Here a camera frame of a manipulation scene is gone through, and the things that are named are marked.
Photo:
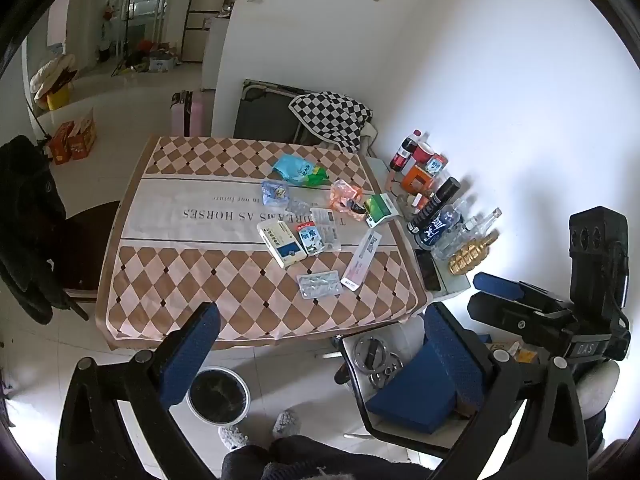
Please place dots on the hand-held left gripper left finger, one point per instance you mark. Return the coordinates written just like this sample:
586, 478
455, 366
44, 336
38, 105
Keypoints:
192, 355

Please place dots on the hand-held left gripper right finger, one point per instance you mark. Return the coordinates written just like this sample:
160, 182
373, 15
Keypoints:
452, 355

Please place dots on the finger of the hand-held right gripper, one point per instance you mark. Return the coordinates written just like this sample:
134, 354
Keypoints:
500, 286
492, 310

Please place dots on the round trash bin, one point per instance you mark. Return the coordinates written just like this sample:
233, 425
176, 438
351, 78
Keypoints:
217, 397

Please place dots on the orange snack wrapper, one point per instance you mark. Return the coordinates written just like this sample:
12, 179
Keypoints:
345, 191

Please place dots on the person's right forearm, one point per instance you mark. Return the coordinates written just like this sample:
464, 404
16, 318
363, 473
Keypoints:
597, 390

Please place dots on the gold grenade-shaped bottle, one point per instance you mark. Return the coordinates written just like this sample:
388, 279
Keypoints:
467, 257

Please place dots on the white side table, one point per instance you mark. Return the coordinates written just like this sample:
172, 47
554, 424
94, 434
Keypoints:
452, 287

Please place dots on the flat blue box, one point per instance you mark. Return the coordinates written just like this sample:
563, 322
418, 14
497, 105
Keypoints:
410, 400

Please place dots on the clear glass bottle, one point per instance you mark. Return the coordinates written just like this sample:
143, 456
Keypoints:
470, 230

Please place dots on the black phone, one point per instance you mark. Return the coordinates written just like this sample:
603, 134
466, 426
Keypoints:
428, 270

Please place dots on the checkered tablecloth table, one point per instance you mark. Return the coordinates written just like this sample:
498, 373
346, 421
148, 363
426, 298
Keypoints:
175, 270

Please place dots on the water bottle with blue label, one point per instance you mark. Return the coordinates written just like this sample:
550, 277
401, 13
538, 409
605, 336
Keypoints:
440, 222

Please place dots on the grey slipper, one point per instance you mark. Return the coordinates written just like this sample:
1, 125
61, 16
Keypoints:
287, 422
232, 437

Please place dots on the white stool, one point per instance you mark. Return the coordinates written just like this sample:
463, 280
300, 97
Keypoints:
400, 440

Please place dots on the black spray can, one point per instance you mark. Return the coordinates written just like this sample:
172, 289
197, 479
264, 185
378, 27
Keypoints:
432, 205

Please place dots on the long white and pink box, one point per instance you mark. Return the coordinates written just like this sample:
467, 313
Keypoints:
361, 262

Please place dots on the orange box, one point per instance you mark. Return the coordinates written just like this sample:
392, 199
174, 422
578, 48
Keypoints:
417, 178

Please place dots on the white medicine box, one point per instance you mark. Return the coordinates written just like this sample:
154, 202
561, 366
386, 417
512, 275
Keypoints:
280, 245

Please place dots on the green and white box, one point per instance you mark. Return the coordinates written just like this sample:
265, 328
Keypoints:
380, 207

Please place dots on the silver blister pack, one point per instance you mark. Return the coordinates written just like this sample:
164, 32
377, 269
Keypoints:
319, 285

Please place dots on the dark wooden chair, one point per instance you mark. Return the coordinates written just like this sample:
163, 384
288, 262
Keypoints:
90, 250

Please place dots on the red cup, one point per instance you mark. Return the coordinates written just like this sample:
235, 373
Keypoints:
425, 152

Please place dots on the person's legs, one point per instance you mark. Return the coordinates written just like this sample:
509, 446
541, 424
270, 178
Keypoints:
310, 462

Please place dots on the cola bottle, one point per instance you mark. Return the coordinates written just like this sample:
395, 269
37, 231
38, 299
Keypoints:
402, 155

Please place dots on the white printed sachet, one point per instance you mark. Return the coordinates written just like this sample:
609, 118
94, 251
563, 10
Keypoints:
327, 227

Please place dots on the small blue packet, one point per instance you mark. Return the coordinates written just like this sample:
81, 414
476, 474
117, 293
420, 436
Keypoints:
275, 192

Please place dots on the clear plastic wrapper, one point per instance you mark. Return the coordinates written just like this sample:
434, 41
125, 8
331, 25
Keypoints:
298, 206

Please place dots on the blue and green snack bag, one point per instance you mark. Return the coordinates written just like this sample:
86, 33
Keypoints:
295, 167

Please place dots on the black jacket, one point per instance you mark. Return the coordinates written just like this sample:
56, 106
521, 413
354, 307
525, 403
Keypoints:
25, 210

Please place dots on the checkered calibration board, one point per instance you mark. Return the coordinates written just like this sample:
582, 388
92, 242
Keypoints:
332, 117

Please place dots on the pink suitcase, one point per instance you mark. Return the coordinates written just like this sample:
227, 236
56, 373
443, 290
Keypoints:
196, 115

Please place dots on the orange printed carton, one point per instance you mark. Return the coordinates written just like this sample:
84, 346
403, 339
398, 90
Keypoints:
61, 144
84, 137

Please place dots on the yellow bin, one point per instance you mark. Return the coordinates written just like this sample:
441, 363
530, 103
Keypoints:
59, 97

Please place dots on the pile of cushions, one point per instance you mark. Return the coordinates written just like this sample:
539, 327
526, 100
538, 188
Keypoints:
52, 72

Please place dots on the grey refrigerator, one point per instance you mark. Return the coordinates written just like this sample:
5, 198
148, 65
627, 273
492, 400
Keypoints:
200, 15

